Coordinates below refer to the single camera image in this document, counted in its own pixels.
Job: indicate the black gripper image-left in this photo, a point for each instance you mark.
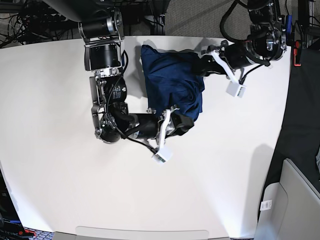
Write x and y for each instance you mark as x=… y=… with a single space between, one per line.
x=149 y=125

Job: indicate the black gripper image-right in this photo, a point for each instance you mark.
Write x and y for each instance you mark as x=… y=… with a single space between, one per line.
x=233 y=55

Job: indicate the blue long-sleeve T-shirt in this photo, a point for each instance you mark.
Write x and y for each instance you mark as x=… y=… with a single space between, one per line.
x=169 y=81

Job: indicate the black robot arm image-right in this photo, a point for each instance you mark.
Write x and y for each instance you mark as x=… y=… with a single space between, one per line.
x=266 y=42

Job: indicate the red and black clamp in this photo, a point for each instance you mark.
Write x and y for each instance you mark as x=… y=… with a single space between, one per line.
x=297 y=53

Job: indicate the black cloth side table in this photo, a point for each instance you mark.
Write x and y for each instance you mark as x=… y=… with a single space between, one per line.
x=299 y=138

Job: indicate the grey plastic bin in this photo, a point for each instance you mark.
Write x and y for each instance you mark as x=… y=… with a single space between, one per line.
x=290 y=208

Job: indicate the grey tray at table edge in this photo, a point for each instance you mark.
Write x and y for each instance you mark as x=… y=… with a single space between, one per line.
x=93 y=233

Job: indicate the black box with red label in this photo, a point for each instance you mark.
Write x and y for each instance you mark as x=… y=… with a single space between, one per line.
x=10 y=226

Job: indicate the blue handled tool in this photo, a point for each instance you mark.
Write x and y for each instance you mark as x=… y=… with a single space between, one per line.
x=288 y=25

